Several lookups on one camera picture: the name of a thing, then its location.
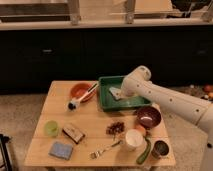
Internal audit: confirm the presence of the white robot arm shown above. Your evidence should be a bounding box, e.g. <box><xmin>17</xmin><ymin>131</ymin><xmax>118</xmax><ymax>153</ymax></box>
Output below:
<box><xmin>109</xmin><ymin>65</ymin><xmax>213</xmax><ymax>171</ymax></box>

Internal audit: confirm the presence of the green plastic tray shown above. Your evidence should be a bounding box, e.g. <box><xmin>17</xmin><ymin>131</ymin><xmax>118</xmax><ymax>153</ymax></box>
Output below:
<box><xmin>99</xmin><ymin>76</ymin><xmax>151</xmax><ymax>112</ymax></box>

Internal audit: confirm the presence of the dark red grape bunch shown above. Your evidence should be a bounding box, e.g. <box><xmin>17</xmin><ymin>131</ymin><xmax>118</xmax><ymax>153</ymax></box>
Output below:
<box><xmin>106</xmin><ymin>122</ymin><xmax>125</xmax><ymax>135</ymax></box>

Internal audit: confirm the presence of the orange bowl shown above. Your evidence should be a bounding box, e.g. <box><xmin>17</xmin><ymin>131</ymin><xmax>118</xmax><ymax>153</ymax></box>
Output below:
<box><xmin>70</xmin><ymin>82</ymin><xmax>95</xmax><ymax>103</ymax></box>

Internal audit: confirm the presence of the maroon bowl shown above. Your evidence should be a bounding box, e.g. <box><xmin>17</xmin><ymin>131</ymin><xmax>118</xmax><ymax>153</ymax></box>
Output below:
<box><xmin>136</xmin><ymin>106</ymin><xmax>161</xmax><ymax>129</ymax></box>

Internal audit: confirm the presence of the orange fruit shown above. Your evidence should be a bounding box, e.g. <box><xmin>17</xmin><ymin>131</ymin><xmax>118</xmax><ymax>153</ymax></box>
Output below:
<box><xmin>134</xmin><ymin>124</ymin><xmax>146</xmax><ymax>136</ymax></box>

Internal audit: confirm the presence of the dish brush with black head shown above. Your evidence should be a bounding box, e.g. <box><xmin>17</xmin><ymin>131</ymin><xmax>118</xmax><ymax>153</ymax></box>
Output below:
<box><xmin>68</xmin><ymin>83</ymin><xmax>98</xmax><ymax>110</ymax></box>

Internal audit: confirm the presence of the white cup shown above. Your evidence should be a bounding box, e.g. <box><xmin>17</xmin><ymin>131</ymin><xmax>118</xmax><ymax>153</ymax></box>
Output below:
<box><xmin>124</xmin><ymin>129</ymin><xmax>144</xmax><ymax>151</ymax></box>

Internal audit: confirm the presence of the wooden table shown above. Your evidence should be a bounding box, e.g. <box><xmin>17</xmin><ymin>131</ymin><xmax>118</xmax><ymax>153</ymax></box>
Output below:
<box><xmin>23</xmin><ymin>80</ymin><xmax>177</xmax><ymax>171</ymax></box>

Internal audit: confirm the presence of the brown wooden block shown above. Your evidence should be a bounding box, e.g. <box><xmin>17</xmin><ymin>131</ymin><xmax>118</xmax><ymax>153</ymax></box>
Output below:
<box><xmin>62</xmin><ymin>123</ymin><xmax>85</xmax><ymax>144</ymax></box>

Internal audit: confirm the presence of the silver fork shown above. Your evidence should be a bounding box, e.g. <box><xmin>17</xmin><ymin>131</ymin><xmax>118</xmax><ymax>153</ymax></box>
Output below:
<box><xmin>90</xmin><ymin>140</ymin><xmax>122</xmax><ymax>159</ymax></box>

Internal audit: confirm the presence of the green cucumber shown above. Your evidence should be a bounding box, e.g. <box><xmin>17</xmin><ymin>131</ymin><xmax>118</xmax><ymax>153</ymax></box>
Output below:
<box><xmin>136</xmin><ymin>138</ymin><xmax>151</xmax><ymax>164</ymax></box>

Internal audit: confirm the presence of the metal tin can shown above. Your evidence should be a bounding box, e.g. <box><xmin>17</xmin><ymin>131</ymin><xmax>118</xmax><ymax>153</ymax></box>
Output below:
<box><xmin>151</xmin><ymin>140</ymin><xmax>169</xmax><ymax>159</ymax></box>

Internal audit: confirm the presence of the green plastic cup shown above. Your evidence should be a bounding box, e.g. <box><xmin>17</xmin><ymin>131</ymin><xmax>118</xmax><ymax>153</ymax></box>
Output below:
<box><xmin>44</xmin><ymin>121</ymin><xmax>59</xmax><ymax>137</ymax></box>

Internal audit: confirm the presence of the blue sponge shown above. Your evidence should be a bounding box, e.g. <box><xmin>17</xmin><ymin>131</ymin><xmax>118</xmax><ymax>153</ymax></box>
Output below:
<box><xmin>49</xmin><ymin>142</ymin><xmax>73</xmax><ymax>160</ymax></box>

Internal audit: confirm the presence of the dark cabinet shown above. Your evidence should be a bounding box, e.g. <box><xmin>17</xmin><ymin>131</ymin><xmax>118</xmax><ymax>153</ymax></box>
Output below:
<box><xmin>0</xmin><ymin>26</ymin><xmax>213</xmax><ymax>94</ymax></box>

